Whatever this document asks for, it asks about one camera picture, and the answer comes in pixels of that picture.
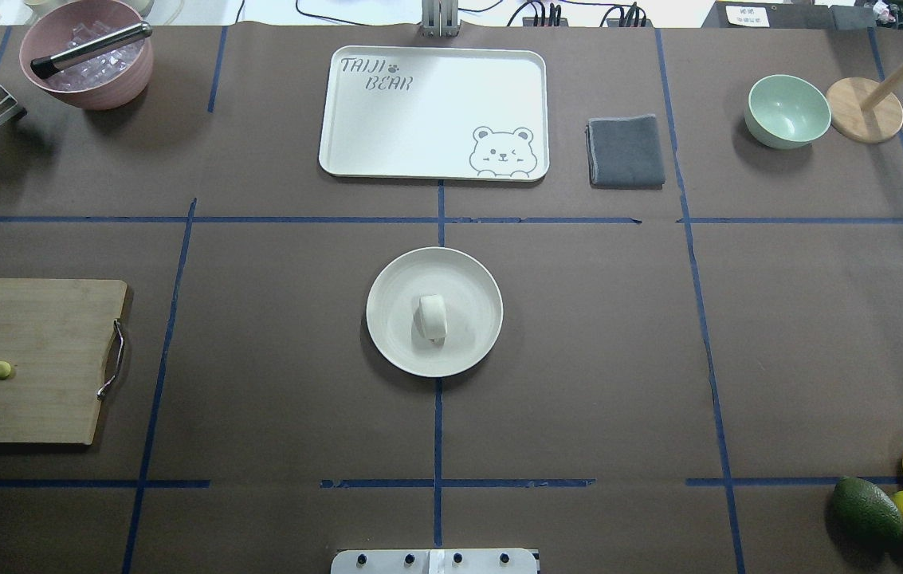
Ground white steamed bun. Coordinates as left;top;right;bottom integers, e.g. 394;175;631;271
416;294;448;345

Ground green avocado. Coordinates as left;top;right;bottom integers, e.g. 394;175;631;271
829;476;903;551

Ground metal ice scoop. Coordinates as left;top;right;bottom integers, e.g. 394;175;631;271
29;21;153;80

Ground aluminium frame post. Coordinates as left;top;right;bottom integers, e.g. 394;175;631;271
421;0;461;37

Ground cream bear tray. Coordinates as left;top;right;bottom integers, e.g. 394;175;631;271
319;45;550;182

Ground wooden mug stand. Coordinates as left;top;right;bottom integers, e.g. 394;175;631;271
826;63;903;144

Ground green bowl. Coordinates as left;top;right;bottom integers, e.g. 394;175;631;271
744;75;831;150

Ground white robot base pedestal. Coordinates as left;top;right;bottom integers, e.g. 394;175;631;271
330;548;541;573

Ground pink bowl with ice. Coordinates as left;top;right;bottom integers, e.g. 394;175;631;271
20;1;155;110

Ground grey folded cloth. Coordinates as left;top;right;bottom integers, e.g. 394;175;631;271
586;114;666;189

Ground wooden cutting board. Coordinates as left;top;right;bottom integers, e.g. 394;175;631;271
0;277;128;446

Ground cream round plate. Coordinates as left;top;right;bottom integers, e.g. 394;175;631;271
365;247;505;378

